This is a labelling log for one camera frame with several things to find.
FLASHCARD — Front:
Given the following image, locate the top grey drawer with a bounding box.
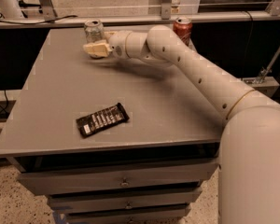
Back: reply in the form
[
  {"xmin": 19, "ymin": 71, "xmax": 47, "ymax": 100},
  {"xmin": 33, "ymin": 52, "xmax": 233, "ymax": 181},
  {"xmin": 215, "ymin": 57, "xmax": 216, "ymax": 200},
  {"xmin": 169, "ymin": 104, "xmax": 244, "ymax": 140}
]
[{"xmin": 19, "ymin": 159, "xmax": 217, "ymax": 195}]

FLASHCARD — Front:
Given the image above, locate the red coca-cola can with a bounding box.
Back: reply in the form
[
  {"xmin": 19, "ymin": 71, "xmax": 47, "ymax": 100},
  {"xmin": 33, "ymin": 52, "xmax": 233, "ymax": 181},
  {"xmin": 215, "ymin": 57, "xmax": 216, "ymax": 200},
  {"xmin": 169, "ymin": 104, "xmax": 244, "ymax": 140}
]
[{"xmin": 173, "ymin": 17, "xmax": 192, "ymax": 46}]

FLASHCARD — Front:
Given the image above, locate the middle grey drawer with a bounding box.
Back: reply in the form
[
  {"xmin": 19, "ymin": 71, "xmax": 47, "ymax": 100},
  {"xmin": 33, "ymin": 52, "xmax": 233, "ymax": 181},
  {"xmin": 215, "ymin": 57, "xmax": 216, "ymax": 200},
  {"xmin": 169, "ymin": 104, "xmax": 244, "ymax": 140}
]
[{"xmin": 49, "ymin": 186, "xmax": 202, "ymax": 214}]

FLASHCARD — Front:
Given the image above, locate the bottom grey drawer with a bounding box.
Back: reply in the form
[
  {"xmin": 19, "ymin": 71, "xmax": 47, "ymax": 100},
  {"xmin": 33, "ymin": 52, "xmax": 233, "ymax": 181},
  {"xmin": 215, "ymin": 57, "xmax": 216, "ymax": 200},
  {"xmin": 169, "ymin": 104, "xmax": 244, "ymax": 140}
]
[{"xmin": 66, "ymin": 204, "xmax": 190, "ymax": 224}]

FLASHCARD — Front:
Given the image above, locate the black snack bar wrapper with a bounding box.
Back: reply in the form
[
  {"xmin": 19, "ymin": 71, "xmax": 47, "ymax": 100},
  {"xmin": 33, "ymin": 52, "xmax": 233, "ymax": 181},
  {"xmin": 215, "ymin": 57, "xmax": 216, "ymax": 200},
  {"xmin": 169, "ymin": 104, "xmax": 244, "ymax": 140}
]
[{"xmin": 76, "ymin": 103, "xmax": 130, "ymax": 138}]

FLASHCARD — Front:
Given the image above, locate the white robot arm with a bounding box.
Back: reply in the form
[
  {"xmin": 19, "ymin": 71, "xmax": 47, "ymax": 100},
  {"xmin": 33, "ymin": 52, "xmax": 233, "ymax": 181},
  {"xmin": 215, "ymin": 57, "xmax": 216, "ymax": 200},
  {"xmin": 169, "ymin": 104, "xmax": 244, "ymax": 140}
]
[{"xmin": 83, "ymin": 25, "xmax": 280, "ymax": 224}]

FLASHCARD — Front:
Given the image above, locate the grey metal railing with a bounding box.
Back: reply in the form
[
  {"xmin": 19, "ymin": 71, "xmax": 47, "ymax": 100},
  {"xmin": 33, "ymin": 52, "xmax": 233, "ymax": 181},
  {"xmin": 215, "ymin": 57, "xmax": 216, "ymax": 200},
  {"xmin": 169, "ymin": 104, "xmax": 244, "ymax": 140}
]
[{"xmin": 0, "ymin": 0, "xmax": 280, "ymax": 28}]

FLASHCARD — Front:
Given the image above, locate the black cable on railing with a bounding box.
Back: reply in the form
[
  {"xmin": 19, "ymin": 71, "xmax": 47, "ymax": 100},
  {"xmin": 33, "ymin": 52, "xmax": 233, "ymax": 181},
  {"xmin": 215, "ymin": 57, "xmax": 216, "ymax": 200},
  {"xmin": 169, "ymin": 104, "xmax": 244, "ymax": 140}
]
[{"xmin": 0, "ymin": 10, "xmax": 78, "ymax": 25}]

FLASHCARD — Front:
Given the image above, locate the black cable at left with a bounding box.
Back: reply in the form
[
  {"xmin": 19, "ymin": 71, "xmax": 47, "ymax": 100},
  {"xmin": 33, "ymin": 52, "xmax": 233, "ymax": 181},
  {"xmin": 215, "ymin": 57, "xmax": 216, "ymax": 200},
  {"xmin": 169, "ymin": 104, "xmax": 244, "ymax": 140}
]
[{"xmin": 0, "ymin": 90, "xmax": 11, "ymax": 117}]

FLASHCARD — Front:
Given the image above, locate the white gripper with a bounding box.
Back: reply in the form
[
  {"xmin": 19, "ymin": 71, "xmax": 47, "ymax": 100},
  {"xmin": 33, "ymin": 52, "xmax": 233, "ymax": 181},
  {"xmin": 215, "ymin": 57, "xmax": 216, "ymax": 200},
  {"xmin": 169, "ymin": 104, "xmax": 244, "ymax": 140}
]
[{"xmin": 83, "ymin": 31, "xmax": 131, "ymax": 59}]

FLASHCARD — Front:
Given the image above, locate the silver green 7up can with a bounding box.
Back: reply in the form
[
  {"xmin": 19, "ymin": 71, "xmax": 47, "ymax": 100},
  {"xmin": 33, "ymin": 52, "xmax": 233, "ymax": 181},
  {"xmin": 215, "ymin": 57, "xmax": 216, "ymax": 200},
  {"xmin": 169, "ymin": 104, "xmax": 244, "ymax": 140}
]
[{"xmin": 84, "ymin": 20, "xmax": 105, "ymax": 44}]

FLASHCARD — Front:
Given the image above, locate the grey drawer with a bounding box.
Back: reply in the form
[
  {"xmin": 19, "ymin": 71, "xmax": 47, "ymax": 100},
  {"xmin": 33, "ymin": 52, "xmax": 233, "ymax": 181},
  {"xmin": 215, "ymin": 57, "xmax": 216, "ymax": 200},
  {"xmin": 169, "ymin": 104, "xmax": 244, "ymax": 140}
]
[
  {"xmin": 66, "ymin": 204, "xmax": 190, "ymax": 224},
  {"xmin": 49, "ymin": 186, "xmax": 202, "ymax": 214},
  {"xmin": 19, "ymin": 159, "xmax": 217, "ymax": 195}
]

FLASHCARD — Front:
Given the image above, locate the grey drawer cabinet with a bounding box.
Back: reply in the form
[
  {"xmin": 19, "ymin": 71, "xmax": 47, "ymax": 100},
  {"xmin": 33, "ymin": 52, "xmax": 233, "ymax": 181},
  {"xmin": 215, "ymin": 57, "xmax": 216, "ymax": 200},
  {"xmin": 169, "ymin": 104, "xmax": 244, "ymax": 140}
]
[{"xmin": 0, "ymin": 29, "xmax": 221, "ymax": 224}]

